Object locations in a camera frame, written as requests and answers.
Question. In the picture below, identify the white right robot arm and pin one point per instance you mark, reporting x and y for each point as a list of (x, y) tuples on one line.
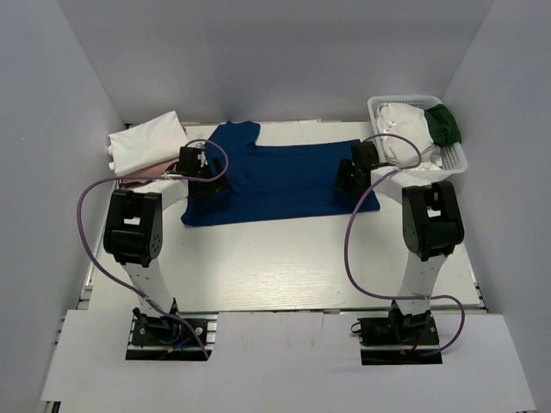
[(431, 222)]

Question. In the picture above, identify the white t shirt in basket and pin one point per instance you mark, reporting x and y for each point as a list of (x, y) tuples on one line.
[(408, 122)]

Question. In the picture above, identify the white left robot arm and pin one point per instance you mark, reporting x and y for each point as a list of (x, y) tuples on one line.
[(134, 230)]

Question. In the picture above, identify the white plastic basket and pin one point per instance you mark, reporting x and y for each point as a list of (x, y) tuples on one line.
[(453, 160)]

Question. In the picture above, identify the dark green t shirt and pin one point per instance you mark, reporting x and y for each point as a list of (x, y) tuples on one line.
[(442, 126)]

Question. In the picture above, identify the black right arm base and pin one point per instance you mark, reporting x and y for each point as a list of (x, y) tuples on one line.
[(396, 339)]

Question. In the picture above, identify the folded pink t shirt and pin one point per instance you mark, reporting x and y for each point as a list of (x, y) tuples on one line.
[(147, 173)]

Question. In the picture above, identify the blue t shirt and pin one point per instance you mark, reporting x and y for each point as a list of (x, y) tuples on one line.
[(270, 182)]

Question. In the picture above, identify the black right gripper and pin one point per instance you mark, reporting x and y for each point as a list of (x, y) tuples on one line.
[(345, 169)]

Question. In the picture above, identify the folded white t shirt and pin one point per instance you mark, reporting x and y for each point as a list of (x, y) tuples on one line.
[(155, 141)]

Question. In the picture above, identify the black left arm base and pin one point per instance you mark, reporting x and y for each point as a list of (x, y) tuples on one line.
[(165, 339)]

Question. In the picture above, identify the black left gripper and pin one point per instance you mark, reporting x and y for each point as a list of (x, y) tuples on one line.
[(215, 188)]

